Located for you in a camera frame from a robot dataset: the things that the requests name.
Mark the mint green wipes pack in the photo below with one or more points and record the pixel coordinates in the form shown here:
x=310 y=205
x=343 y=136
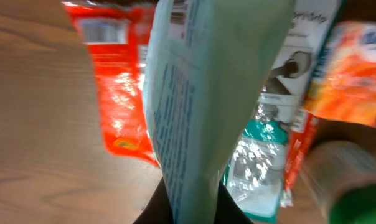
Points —
x=207 y=62

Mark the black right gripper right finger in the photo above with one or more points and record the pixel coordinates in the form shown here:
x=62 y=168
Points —
x=227 y=211

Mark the green product pouch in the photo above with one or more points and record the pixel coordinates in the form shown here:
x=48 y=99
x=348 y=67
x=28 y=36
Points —
x=254 y=176

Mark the red sachet stick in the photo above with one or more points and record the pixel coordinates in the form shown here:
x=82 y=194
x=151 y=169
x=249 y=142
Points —
x=303 y=129

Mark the orange snack packet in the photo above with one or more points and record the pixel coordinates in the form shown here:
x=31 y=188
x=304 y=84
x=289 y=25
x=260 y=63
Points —
x=117 y=34

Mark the small orange box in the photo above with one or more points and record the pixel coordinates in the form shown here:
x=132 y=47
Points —
x=343 y=85

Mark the green lid spice jar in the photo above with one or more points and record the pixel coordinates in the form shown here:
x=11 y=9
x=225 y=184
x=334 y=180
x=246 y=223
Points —
x=342 y=179

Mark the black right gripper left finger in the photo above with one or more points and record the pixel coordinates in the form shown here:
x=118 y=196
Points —
x=158 y=210

